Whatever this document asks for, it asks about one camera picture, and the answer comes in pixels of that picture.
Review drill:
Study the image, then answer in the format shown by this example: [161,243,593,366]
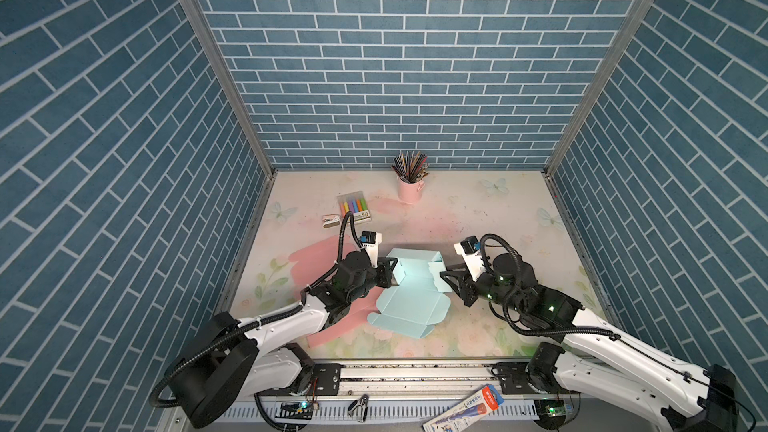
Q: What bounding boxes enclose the light blue paper box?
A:
[367,248,451,339]

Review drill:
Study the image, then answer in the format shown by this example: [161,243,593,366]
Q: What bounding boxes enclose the pink metal pencil cup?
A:
[398,178,425,205]

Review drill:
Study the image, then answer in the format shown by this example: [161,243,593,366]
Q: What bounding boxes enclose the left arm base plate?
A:
[261,363,343,397]

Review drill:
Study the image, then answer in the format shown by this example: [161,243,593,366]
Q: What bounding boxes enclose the aluminium mounting rail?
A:
[157,358,685,432]

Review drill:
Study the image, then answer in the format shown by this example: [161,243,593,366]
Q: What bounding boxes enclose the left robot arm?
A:
[148,250,398,428]

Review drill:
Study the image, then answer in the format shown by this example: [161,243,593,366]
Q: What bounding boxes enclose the red blue pen package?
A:
[422,384,504,432]

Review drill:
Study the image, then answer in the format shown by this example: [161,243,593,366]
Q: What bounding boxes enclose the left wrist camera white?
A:
[360,231,383,268]

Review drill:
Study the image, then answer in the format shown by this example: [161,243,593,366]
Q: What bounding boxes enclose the bundle of coloured pencils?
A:
[391,151,429,184]

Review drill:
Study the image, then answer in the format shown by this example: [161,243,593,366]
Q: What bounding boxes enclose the pink flat paper box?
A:
[287,233,385,349]

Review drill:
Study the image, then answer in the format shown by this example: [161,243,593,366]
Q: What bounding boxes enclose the small green circuit board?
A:
[275,401,314,422]

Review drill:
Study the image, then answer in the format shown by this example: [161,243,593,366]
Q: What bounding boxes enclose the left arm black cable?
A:
[148,211,364,409]

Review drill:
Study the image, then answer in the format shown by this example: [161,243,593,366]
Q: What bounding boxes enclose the clear highlighter marker pack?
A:
[337,191,372,224]

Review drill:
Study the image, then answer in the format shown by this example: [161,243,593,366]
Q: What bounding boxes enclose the round black device green light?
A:
[534,400,570,431]

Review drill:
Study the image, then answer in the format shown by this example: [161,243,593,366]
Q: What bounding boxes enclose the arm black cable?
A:
[148,211,364,409]
[478,232,758,432]

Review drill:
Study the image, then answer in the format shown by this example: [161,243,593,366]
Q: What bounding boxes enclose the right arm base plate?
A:
[490,361,561,395]

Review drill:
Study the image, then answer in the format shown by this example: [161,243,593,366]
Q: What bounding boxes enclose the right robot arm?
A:
[440,252,745,431]

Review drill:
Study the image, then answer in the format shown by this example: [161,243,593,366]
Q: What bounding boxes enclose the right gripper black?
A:
[438,261,525,315]

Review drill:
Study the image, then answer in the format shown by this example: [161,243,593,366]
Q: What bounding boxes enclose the black metal clip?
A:
[347,394,369,423]

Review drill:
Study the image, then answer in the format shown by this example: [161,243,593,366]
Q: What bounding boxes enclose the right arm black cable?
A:
[478,232,758,432]

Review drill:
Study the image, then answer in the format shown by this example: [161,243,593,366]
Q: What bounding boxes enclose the small white eraser box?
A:
[322,214,342,228]

